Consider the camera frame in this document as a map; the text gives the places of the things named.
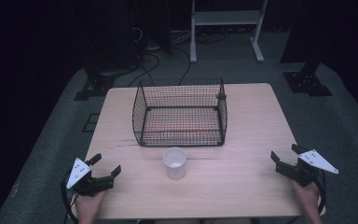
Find person's right hand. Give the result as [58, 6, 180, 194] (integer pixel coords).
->
[291, 180, 321, 214]

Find black wire mesh basket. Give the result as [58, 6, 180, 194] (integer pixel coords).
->
[131, 77, 228, 148]

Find black floor cables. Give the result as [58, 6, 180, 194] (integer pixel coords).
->
[126, 27, 227, 88]

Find black stand base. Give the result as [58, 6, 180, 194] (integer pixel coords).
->
[73, 69, 117, 102]
[282, 61, 334, 98]

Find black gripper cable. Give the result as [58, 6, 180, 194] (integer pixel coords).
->
[314, 170, 327, 216]
[60, 170, 79, 224]

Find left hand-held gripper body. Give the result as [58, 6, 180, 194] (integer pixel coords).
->
[65, 157, 116, 198]

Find white cup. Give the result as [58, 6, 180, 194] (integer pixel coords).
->
[162, 147, 187, 180]

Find person's left hand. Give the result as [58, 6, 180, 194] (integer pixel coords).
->
[75, 189, 107, 219]

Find white metal stand frame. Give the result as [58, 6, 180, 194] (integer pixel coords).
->
[189, 0, 269, 64]

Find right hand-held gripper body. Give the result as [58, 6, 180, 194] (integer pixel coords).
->
[275, 148, 339, 188]

